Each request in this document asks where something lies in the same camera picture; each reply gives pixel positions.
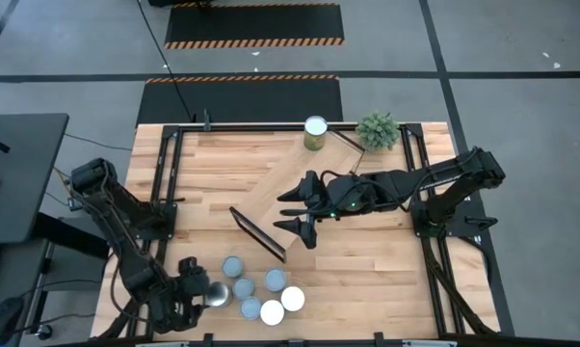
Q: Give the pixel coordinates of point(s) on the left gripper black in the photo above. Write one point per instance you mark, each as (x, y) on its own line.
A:
(179, 289)

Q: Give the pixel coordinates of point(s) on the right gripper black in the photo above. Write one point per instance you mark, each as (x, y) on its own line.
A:
(343, 197)

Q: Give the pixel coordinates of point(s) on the green yellow label tin can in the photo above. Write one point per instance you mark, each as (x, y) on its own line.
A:
(315, 127)

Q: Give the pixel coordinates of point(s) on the black computer mouse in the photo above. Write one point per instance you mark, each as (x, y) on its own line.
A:
(3, 315)

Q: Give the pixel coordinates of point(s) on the black hazard-striped floor mat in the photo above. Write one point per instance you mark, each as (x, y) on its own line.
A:
(242, 101)
(254, 21)

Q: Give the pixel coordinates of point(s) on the yellow label peas can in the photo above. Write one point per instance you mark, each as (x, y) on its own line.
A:
(218, 294)

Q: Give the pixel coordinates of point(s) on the black aluminium rig frame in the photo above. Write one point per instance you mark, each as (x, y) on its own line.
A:
(251, 128)

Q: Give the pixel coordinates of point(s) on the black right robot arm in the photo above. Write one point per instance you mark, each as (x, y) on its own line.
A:
(439, 176)

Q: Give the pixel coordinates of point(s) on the black caster wheel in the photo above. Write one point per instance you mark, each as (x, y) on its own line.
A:
(44, 331)

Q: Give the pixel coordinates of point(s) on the wooden shelf black metal frame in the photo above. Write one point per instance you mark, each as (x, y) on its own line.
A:
(268, 190)

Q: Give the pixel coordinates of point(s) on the green potted plant white pot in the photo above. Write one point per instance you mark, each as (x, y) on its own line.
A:
(377, 131)

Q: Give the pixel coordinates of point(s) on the black desk crossbar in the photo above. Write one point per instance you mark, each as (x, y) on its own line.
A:
(63, 231)

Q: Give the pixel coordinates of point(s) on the green rimmed tin can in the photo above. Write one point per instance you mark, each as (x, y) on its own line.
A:
(292, 298)

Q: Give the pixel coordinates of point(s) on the silver topped tin can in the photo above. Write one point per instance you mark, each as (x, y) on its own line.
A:
(232, 266)

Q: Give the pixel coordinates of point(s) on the blue peas tin can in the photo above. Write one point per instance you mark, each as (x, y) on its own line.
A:
(271, 312)

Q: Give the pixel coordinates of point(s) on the mixed vegetables tin can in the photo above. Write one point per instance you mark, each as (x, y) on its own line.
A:
(275, 280)

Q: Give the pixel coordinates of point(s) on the diced tomatoes tin can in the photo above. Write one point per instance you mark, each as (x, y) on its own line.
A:
(250, 307)

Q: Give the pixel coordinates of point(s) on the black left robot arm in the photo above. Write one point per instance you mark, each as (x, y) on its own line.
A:
(121, 217)

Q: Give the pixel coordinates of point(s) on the black desk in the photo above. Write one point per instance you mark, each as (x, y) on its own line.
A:
(25, 183)

